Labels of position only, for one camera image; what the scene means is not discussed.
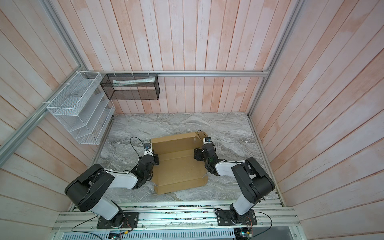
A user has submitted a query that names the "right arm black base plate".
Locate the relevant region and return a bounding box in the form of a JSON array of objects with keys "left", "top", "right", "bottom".
[{"left": 214, "top": 208, "right": 257, "bottom": 227}]

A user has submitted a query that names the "white paper in black basket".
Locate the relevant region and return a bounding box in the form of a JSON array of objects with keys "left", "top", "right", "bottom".
[{"left": 113, "top": 77, "right": 156, "bottom": 87}]

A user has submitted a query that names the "left green circuit board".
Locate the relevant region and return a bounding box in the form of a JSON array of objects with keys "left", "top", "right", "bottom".
[{"left": 108, "top": 232, "right": 124, "bottom": 240}]

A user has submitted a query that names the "green circuit board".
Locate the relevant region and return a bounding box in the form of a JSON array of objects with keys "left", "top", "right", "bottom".
[
  {"left": 108, "top": 232, "right": 124, "bottom": 240},
  {"left": 234, "top": 229, "right": 253, "bottom": 240}
]

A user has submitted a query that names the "right green circuit board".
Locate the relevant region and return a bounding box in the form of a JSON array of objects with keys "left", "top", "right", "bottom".
[{"left": 234, "top": 229, "right": 253, "bottom": 240}]

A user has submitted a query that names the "brown cardboard box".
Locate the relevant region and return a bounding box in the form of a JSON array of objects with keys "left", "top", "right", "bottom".
[{"left": 151, "top": 132, "right": 208, "bottom": 195}]

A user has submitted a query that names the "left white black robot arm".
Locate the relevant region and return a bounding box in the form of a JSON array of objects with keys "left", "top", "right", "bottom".
[{"left": 65, "top": 152, "right": 160, "bottom": 227}]

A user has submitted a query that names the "black wire mesh basket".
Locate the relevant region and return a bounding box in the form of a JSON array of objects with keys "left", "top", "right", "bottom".
[{"left": 101, "top": 73, "right": 161, "bottom": 101}]

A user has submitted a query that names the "aluminium mounting rail frame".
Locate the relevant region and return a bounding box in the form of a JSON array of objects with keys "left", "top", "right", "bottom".
[{"left": 52, "top": 200, "right": 301, "bottom": 233}]

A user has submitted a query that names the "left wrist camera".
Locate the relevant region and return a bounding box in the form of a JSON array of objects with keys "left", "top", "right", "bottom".
[{"left": 144, "top": 143, "right": 153, "bottom": 156}]

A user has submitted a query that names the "white slotted cable duct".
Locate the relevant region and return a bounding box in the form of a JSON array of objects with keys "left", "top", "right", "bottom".
[{"left": 57, "top": 228, "right": 235, "bottom": 240}]

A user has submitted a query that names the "white wire mesh shelf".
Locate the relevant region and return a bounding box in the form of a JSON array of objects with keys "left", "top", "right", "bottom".
[{"left": 47, "top": 72, "right": 115, "bottom": 145}]

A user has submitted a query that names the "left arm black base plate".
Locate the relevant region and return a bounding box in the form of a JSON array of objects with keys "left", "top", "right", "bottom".
[{"left": 97, "top": 212, "right": 140, "bottom": 229}]

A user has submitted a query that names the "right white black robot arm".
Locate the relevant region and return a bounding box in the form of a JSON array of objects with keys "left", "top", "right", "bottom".
[{"left": 194, "top": 143, "right": 275, "bottom": 223}]

